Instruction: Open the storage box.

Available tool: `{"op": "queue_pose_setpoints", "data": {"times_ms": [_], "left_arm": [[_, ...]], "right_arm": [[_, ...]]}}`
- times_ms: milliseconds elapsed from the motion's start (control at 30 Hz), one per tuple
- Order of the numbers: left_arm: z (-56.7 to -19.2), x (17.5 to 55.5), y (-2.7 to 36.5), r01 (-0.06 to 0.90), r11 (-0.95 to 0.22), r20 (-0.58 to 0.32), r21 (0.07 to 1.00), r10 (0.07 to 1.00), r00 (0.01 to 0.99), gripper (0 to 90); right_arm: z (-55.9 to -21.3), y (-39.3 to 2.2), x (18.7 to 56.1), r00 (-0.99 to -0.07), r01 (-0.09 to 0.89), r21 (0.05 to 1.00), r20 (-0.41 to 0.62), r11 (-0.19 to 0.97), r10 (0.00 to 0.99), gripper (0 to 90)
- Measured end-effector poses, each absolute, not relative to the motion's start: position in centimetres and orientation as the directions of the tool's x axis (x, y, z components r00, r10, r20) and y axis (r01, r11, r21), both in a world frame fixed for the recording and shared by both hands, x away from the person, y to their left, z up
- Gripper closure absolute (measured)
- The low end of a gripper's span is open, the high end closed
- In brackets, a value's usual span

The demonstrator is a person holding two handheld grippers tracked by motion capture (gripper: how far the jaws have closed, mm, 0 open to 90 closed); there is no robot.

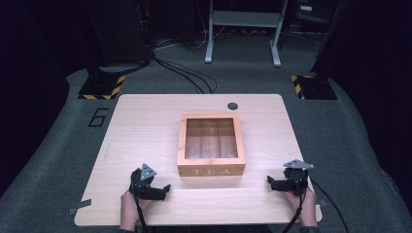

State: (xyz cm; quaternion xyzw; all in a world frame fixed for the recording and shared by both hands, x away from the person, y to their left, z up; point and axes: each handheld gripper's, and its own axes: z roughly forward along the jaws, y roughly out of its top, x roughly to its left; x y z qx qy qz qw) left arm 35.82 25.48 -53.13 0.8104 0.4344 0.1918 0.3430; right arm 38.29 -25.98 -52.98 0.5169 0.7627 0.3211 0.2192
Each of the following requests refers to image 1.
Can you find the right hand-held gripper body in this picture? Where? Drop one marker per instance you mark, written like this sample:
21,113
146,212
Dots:
295,181

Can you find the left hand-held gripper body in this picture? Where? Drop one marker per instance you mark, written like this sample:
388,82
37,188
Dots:
144,189

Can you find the wooden box with glass lid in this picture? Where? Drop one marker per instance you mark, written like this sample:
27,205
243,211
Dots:
211,170

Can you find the person's left hand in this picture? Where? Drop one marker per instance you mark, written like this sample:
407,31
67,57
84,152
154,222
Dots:
129,210

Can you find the person's right hand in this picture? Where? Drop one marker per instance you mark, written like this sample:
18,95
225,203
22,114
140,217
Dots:
306,207

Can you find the small grey tape piece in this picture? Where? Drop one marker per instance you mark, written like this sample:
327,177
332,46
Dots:
322,203

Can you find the grey tape strip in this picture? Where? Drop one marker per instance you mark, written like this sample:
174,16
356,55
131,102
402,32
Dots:
79,206

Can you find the black round table grommet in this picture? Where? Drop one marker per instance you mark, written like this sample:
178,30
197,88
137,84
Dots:
232,106

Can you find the black yellow striped stand base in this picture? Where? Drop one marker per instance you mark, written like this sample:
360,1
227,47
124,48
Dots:
315,87
98,86

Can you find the dark cabinet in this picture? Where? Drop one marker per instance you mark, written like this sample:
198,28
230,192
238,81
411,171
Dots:
120,29

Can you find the white metal stand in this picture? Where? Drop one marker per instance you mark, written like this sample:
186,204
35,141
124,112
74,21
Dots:
243,18

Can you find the black stand post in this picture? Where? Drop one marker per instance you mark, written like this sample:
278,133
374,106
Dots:
327,35

